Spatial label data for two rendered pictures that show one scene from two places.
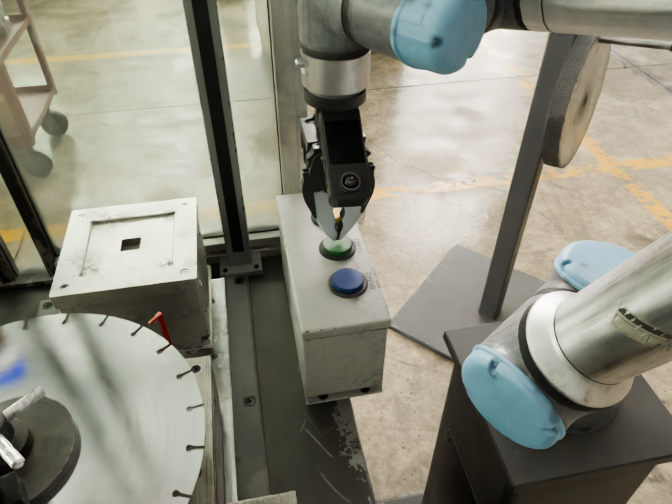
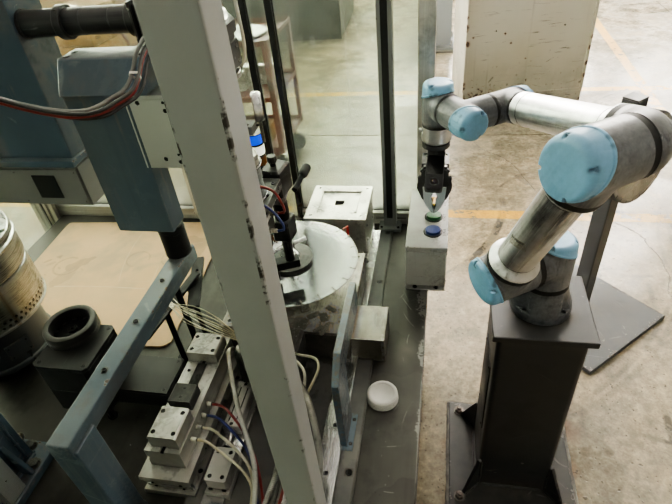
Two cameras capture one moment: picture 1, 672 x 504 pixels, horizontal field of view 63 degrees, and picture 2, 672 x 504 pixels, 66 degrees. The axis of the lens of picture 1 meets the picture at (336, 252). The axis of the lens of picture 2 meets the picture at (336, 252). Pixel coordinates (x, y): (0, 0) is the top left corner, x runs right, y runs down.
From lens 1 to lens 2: 76 cm
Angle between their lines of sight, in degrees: 19
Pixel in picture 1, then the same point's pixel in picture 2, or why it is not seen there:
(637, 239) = not seen: outside the picture
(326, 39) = (430, 122)
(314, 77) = (425, 136)
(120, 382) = (329, 245)
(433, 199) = not seen: hidden behind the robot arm
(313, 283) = (417, 229)
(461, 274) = not seen: hidden behind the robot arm
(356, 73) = (442, 136)
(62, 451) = (308, 259)
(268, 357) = (393, 267)
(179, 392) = (350, 251)
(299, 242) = (416, 212)
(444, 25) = (465, 124)
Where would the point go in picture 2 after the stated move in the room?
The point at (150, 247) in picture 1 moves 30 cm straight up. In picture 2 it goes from (347, 205) to (339, 108)
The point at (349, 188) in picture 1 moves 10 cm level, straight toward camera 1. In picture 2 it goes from (432, 184) to (422, 206)
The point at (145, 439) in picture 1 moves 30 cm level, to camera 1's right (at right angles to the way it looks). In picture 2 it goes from (335, 262) to (461, 284)
